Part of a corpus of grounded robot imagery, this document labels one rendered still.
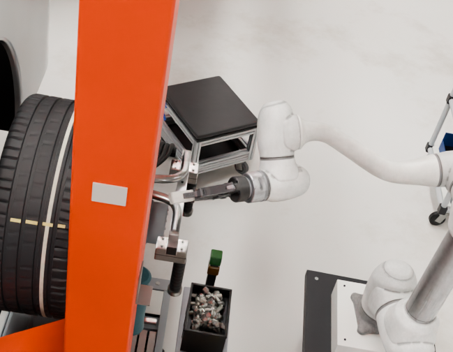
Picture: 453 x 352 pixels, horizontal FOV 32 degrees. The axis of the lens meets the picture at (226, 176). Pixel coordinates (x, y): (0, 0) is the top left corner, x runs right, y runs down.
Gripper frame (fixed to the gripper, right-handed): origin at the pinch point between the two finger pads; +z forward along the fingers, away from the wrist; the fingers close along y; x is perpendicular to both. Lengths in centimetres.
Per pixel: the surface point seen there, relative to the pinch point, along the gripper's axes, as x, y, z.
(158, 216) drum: 1.5, -23.6, -2.9
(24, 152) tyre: -19.8, -14.0, 36.5
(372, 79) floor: -79, -163, -227
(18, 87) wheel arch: -54, -62, 20
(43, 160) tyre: -16.5, -11.1, 32.5
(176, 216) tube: 4.2, -8.7, -1.7
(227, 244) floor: 7, -122, -80
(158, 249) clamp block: 12.1, -12.2, 4.2
